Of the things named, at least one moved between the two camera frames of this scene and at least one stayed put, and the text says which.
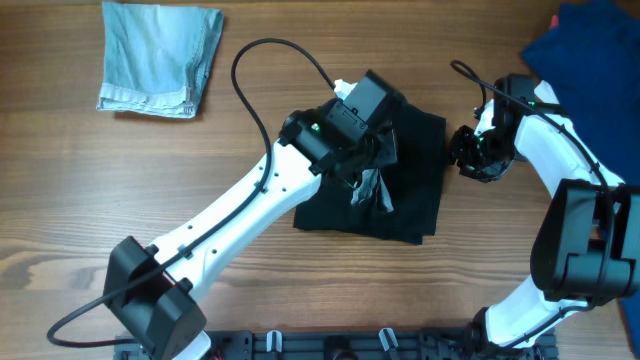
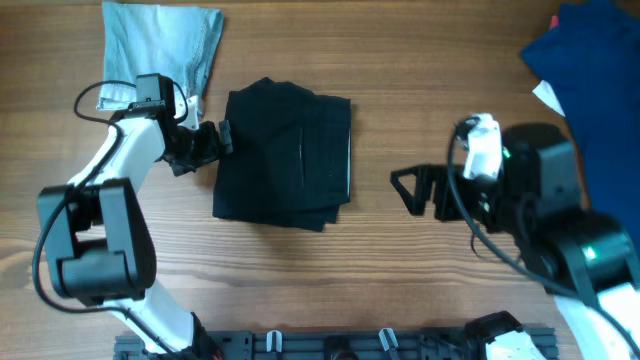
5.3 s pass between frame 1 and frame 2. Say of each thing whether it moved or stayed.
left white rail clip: stayed
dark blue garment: stayed
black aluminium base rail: stayed
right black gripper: moved
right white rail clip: stayed
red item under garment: stayed
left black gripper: moved
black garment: moved
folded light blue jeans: stayed
